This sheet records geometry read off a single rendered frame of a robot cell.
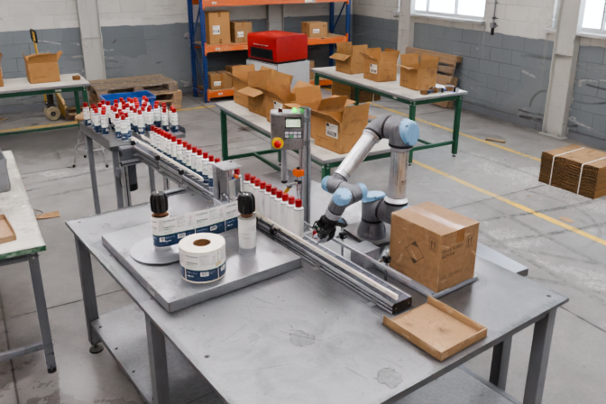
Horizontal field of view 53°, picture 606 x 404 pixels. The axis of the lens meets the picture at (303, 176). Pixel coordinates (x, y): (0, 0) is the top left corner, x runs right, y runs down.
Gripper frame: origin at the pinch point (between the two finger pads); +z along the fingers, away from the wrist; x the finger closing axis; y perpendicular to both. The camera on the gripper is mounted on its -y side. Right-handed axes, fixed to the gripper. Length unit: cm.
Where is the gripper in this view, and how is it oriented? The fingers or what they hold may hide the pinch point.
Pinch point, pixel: (322, 241)
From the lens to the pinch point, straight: 288.3
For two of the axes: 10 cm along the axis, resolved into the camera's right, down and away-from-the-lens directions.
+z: -3.0, 6.8, 6.7
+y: -8.0, 2.0, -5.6
